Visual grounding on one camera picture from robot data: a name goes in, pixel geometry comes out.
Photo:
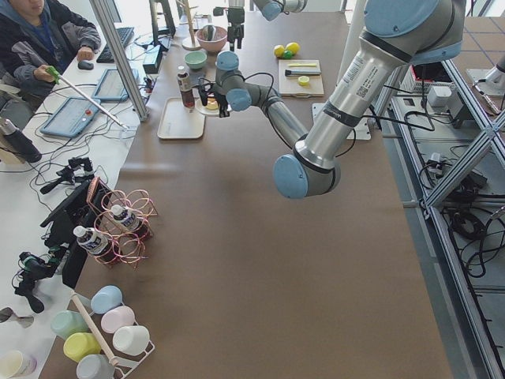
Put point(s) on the wooden rack handle rod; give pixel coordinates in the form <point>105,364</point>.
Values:
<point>83,305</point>

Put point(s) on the half lemon slice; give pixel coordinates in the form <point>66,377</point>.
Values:
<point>303,81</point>

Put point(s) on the yellow lemon outer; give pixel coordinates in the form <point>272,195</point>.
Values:
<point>293,48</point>

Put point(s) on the pink ice bucket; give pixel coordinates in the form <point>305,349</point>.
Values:
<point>217,44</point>

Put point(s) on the black monitor stand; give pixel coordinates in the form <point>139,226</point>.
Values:
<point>73,211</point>

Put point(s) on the glazed twisted donut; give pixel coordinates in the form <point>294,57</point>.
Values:
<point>212,105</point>

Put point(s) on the steel ice scoop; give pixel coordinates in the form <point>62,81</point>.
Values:
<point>208,32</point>

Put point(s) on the black thermos bottle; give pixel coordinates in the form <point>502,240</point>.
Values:
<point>21,146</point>

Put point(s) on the white round plate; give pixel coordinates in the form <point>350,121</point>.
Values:
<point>200,108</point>

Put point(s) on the grey folded cloth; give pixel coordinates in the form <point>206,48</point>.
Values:
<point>195,76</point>

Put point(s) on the blue teach pendant far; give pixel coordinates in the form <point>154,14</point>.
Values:
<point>110,88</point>

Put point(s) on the white wire cup rack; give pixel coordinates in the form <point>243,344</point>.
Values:
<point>124,363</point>

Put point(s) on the yellow lemon near lime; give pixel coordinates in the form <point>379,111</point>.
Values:
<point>279,50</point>

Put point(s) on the blue teach pendant near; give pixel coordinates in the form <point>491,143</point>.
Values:
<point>71,118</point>

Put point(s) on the pink cup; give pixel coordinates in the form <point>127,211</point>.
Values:
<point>116,318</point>

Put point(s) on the cream rabbit tray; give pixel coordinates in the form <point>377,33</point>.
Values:
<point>179,122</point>

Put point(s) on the seated person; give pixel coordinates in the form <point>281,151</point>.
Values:
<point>39,34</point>

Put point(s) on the dark tea bottle on tray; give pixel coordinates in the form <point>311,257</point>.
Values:
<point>185,88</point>

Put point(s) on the black camera tripod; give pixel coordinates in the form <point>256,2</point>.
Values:
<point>33,269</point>

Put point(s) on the yellow plastic knife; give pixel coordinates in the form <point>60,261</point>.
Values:
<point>302,64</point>

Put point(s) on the aluminium frame post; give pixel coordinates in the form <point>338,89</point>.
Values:
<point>106,23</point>

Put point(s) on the mint green bowl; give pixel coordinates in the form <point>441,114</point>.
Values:
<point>196,59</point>

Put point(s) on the bottle in rack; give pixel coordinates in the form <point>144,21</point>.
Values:
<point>96,244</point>
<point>129,221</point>

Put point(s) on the white cup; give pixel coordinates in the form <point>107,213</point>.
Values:
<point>131,340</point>

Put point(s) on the blue cup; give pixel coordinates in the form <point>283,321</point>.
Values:
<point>106,299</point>

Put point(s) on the black computer mouse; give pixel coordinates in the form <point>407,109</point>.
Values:
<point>85,65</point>

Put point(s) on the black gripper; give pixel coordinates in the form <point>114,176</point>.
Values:
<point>235,18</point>
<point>222,99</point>

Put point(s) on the mint cup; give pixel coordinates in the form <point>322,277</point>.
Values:
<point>66,323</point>

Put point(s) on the green lime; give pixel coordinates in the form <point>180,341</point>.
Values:
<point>287,54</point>

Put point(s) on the blue teach pendant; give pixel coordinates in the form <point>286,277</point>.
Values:
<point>110,88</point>
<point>71,118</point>

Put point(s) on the steel muddler black tip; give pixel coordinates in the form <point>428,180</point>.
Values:
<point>300,72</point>

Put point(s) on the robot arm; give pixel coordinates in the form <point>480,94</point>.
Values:
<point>395,33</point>
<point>269,9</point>

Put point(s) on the copper wire bottle rack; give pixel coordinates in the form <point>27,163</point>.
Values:
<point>130,249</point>

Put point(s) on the wooden mug tree stand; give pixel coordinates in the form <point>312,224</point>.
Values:
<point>189,43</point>

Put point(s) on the bamboo cutting board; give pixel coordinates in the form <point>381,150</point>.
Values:
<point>288,86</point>

